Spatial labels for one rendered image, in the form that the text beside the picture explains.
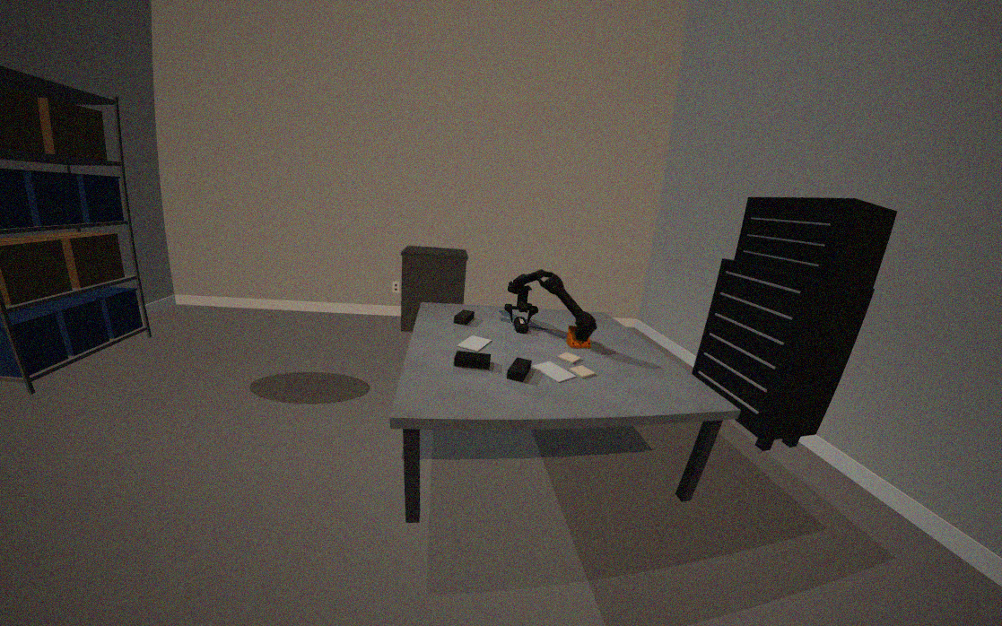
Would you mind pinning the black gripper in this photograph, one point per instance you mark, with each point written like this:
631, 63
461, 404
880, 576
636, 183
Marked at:
509, 308

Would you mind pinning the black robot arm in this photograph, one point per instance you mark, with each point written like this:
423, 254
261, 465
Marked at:
585, 323

